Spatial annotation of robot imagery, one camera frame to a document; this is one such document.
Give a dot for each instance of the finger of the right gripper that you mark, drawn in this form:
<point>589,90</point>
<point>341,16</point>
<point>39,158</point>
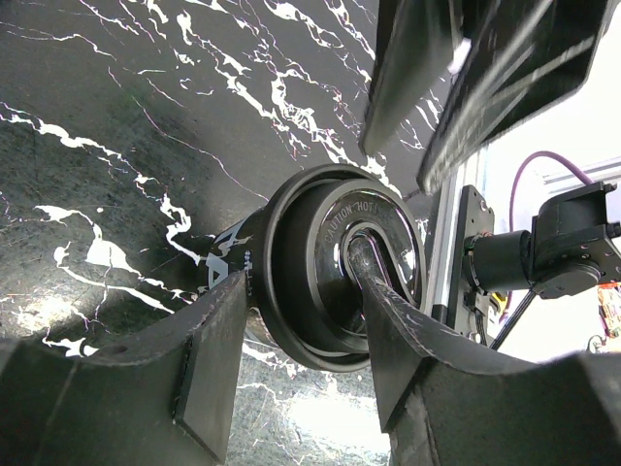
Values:
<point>525,57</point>

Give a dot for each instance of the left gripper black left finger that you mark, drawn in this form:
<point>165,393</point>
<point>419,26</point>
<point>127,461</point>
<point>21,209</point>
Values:
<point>162,396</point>

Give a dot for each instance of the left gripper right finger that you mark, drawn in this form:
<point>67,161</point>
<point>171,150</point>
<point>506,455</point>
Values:
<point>445,400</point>

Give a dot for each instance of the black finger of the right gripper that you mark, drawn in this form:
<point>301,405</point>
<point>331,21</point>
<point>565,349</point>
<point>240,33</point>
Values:
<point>415,42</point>

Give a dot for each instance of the black coffee cup lid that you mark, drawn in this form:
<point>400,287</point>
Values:
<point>308,299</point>

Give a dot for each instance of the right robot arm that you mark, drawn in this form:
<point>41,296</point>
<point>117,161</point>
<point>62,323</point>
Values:
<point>492,278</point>

